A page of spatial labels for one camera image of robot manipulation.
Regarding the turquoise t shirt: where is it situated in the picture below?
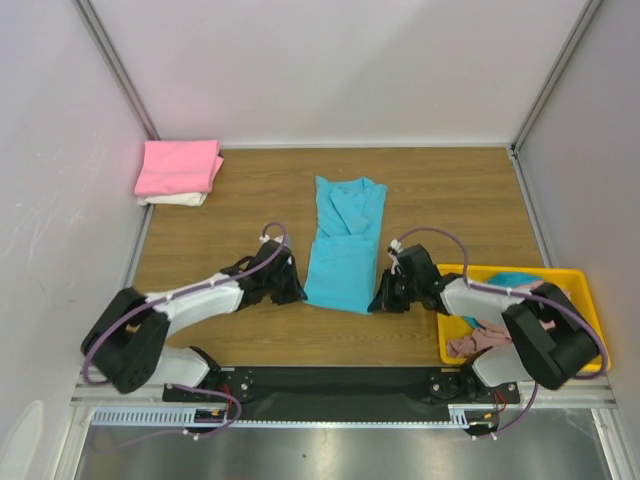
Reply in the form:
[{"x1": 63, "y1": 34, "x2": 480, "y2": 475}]
[
  {"x1": 304, "y1": 176, "x2": 387, "y2": 314},
  {"x1": 463, "y1": 272, "x2": 544, "y2": 329}
]

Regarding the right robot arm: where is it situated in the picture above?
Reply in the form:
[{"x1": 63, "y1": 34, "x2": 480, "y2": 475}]
[{"x1": 368, "y1": 240, "x2": 608, "y2": 402}]

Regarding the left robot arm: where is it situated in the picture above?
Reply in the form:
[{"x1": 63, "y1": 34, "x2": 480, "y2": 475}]
[{"x1": 80, "y1": 235, "x2": 306, "y2": 400}]

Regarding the dusty pink t shirt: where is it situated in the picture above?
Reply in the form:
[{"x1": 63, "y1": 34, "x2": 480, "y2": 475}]
[{"x1": 446, "y1": 279, "x2": 571, "y2": 361}]

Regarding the folded white t shirt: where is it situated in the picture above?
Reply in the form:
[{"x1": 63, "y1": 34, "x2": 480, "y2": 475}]
[{"x1": 137, "y1": 192, "x2": 208, "y2": 207}]

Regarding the folded pink t shirt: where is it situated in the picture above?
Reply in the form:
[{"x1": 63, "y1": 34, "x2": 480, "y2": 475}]
[{"x1": 134, "y1": 140, "x2": 224, "y2": 197}]

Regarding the yellow plastic bin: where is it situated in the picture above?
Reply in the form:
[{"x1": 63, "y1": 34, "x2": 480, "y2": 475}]
[{"x1": 437, "y1": 265, "x2": 608, "y2": 365}]

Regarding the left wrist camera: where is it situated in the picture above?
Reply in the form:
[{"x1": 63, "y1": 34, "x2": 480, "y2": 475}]
[{"x1": 259, "y1": 233, "x2": 292, "y2": 248}]

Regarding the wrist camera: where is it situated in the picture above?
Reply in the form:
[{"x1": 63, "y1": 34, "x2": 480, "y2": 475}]
[
  {"x1": 387, "y1": 239, "x2": 403, "y2": 275},
  {"x1": 259, "y1": 233, "x2": 292, "y2": 248}
]

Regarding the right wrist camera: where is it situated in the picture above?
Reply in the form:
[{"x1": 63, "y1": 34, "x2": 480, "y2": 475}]
[{"x1": 387, "y1": 239, "x2": 403, "y2": 275}]

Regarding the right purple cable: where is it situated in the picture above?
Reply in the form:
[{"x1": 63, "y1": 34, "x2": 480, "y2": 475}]
[{"x1": 394, "y1": 227, "x2": 610, "y2": 441}]

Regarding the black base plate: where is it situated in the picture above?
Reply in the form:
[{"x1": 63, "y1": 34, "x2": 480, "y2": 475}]
[{"x1": 162, "y1": 366, "x2": 521, "y2": 421}]

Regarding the white cable duct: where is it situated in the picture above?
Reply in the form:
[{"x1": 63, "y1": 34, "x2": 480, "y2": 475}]
[{"x1": 92, "y1": 404, "x2": 497, "y2": 429}]

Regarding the aluminium front rail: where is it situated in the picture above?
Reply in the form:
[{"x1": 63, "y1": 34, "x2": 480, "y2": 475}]
[{"x1": 69, "y1": 365, "x2": 619, "y2": 409}]

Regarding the left aluminium frame post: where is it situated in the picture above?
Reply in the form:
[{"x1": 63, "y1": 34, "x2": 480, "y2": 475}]
[{"x1": 71, "y1": 0, "x2": 160, "y2": 140}]

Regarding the aluminium frame post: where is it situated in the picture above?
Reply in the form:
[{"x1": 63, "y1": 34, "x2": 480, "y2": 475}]
[
  {"x1": 510, "y1": 0, "x2": 604, "y2": 156},
  {"x1": 71, "y1": 0, "x2": 160, "y2": 140}
]

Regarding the right aluminium frame post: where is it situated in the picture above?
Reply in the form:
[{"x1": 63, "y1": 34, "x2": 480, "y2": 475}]
[{"x1": 510, "y1": 0, "x2": 604, "y2": 156}]

